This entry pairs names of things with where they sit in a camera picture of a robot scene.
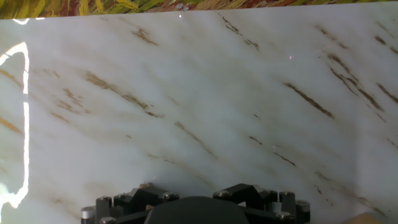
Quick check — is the white brown marble mat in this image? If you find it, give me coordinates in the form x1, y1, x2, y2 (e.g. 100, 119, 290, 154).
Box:
0, 1, 398, 224

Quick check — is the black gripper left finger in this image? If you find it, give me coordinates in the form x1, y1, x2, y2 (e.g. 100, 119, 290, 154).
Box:
80, 183, 180, 224

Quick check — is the yellow green painted mat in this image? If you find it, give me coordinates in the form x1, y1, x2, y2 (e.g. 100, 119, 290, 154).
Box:
0, 0, 386, 20

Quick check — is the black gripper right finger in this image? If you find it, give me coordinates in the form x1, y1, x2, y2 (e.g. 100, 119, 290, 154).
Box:
213, 183, 311, 224

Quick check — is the light wooden cube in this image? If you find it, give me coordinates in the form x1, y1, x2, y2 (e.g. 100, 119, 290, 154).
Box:
343, 212, 387, 224

